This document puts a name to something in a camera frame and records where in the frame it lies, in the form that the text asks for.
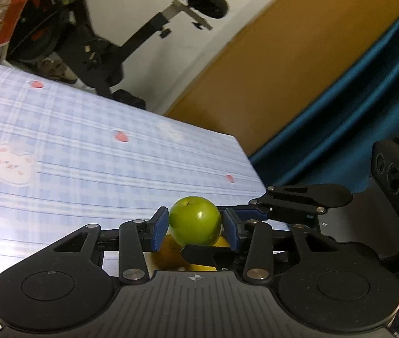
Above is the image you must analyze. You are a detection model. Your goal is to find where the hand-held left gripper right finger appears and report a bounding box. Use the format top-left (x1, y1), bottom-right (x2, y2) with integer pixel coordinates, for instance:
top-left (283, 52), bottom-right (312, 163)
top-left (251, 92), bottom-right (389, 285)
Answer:
top-left (222, 208), bottom-right (353, 284)

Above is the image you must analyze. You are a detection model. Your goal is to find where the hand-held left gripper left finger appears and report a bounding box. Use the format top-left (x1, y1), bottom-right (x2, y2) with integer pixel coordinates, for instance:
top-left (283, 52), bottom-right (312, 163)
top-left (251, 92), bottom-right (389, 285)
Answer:
top-left (48, 207), bottom-right (170, 285)

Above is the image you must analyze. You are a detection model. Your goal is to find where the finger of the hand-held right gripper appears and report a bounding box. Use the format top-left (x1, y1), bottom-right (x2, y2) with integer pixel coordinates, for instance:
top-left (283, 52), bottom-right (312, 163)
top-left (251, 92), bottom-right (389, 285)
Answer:
top-left (236, 184), bottom-right (353, 224)
top-left (181, 244), bottom-right (235, 266)

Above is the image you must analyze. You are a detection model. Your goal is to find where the small green lime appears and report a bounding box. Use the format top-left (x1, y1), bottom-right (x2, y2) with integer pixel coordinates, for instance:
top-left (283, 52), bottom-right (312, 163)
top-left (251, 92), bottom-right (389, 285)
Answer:
top-left (169, 196), bottom-right (222, 246)

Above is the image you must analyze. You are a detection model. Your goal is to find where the blue curtain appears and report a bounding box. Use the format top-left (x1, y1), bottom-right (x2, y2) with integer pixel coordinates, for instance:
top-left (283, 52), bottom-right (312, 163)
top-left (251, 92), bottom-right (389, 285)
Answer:
top-left (249, 10), bottom-right (399, 198)

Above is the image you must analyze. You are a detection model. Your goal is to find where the wooden door panel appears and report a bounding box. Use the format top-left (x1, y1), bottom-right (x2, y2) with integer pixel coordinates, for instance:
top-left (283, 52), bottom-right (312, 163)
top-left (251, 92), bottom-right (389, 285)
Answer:
top-left (164, 0), bottom-right (399, 155)

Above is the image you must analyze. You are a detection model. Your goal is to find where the black exercise bike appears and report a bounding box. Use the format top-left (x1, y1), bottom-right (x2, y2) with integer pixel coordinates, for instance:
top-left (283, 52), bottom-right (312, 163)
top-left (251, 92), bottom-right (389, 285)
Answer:
top-left (6, 0), bottom-right (229, 110)

